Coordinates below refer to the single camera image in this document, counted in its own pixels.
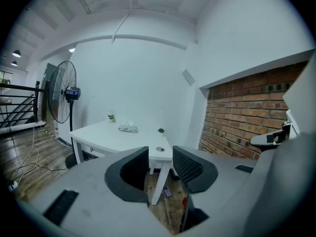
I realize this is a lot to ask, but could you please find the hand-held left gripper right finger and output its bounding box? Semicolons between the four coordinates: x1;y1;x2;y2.
172;146;219;195

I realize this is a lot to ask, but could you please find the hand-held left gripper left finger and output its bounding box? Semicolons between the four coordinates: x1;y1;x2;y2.
104;146;150;203

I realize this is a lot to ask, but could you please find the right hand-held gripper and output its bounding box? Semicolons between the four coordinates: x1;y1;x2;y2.
249;50;316;148

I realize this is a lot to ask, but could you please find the patterned wet wipe pack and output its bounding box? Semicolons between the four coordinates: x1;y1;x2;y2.
118;123;139;134

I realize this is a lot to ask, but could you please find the white table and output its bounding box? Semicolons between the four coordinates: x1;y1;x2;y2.
68;120;173;206

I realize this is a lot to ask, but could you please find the black standing fan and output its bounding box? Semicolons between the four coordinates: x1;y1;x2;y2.
47;60;86;169

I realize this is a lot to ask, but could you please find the black metal railing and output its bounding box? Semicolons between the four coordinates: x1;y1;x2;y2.
0;82;45;129

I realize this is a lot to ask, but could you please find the black floor cable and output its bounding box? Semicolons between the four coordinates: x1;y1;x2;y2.
6;163;68;182

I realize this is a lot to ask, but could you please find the white floor cable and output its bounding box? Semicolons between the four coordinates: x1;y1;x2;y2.
9;126;40;182

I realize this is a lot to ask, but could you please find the grey wall panel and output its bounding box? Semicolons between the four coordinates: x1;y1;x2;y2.
182;69;196;86

